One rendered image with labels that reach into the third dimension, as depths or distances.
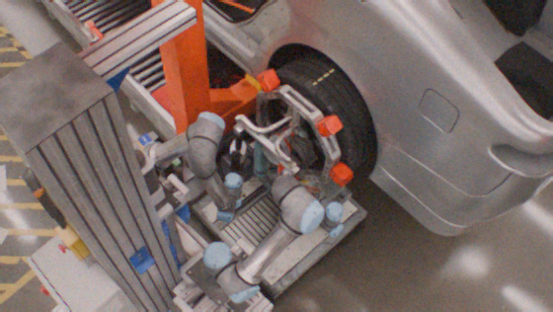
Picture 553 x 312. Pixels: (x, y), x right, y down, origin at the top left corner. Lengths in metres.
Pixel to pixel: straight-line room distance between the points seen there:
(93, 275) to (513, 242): 2.76
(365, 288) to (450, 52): 1.72
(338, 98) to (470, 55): 0.71
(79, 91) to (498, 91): 1.36
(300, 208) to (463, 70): 0.77
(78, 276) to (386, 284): 1.95
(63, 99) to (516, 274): 3.02
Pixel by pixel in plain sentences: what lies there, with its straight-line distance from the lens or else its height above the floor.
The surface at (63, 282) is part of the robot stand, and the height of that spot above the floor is 1.23.
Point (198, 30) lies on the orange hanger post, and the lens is 2.16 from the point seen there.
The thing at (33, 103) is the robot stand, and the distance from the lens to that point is 1.17.
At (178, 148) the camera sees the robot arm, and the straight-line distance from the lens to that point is 2.03.
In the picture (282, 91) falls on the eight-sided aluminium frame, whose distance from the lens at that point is 2.29.
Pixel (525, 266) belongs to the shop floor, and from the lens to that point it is 3.54.
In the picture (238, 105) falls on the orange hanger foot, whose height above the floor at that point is 0.68.
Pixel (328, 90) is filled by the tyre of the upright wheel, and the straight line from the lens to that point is 2.25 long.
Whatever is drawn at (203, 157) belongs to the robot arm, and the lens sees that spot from 1.83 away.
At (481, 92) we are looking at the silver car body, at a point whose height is 1.65.
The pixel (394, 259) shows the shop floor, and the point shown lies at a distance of 3.18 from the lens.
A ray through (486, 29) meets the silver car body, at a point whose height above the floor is 0.96.
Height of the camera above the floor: 2.84
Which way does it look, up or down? 57 degrees down
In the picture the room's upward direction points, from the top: 5 degrees clockwise
